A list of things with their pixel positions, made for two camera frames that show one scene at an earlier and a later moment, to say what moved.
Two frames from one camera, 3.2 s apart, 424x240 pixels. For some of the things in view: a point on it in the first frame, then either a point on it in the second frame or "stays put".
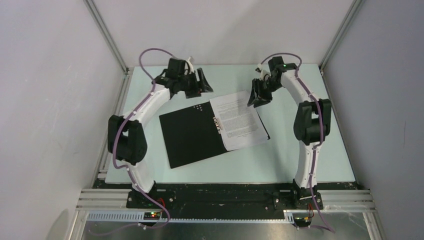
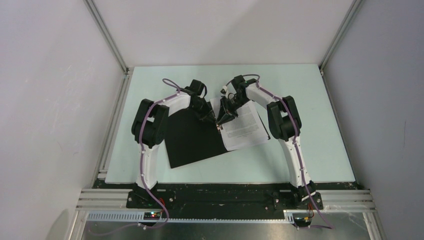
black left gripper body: [190, 85] to [202, 108]
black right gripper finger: [256, 91] to [223, 109]
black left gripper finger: [204, 85] to [210, 117]
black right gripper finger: [264, 97] to [227, 117]
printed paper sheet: [240, 125] stays put
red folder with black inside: [190, 134] stays put
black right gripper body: [269, 85] to [236, 102]
